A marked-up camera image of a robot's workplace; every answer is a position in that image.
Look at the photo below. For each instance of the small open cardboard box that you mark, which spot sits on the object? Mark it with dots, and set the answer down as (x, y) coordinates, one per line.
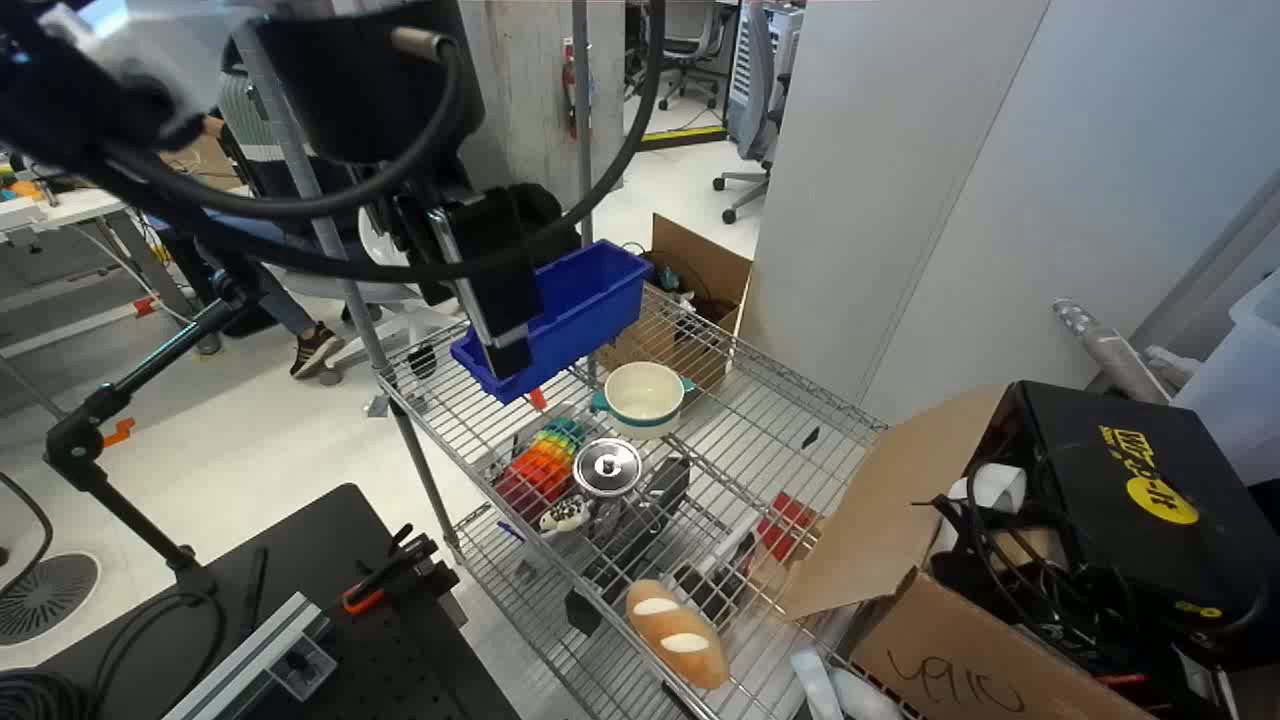
(702, 287)

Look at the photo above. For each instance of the black table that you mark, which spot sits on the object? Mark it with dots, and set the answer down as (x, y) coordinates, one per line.
(361, 666)

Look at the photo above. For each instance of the small red item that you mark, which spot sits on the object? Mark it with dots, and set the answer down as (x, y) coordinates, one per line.
(785, 526)

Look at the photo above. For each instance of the black office chair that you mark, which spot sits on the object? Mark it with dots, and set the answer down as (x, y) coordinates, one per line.
(684, 53)

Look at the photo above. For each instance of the round floor drain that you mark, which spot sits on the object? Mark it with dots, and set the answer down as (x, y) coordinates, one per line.
(46, 603)

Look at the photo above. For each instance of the bread loaf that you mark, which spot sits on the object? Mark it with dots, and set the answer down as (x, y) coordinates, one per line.
(678, 633)

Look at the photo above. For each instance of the black device under shelf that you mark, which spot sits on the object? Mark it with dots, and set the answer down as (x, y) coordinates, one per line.
(626, 539)

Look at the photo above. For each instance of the white crumpled plastic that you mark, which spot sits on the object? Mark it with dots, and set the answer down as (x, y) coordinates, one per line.
(830, 684)

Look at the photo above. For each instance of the blue plastic bin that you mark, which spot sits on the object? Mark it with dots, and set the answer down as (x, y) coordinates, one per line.
(585, 301)

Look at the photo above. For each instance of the aluminium extrusion rail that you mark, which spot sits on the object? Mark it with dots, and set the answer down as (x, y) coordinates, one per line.
(247, 663)

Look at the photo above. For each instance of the black orange clamp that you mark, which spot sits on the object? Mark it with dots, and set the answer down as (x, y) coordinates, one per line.
(394, 575)

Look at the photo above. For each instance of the grey office chair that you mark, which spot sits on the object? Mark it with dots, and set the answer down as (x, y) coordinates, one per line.
(759, 93)

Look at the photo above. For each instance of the white desk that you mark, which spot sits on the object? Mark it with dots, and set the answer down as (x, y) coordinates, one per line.
(60, 210)

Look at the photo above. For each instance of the white patterned small cup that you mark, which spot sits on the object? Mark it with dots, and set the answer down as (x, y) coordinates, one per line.
(565, 523)

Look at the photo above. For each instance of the black shoe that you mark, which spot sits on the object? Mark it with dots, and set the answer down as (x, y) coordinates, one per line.
(312, 349)

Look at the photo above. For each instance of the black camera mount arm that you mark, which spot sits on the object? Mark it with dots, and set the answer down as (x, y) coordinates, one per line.
(83, 432)

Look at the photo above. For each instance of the black marker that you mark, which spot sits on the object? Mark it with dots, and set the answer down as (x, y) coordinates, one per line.
(808, 437)

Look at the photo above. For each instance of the Franka Panda robot arm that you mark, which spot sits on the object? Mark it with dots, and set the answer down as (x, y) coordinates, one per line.
(332, 64)

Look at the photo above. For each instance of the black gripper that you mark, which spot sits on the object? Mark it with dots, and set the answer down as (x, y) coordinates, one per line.
(489, 287)

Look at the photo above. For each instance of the silver pan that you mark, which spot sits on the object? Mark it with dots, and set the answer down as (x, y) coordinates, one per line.
(655, 497)

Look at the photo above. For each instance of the silver metal cup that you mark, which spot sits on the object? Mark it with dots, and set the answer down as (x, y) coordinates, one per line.
(611, 466)

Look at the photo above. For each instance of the black box yellow logo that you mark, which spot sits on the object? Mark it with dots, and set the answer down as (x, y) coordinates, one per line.
(1144, 495)

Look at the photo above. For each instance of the cream bowl teal outside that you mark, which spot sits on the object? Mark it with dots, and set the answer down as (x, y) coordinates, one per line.
(642, 392)

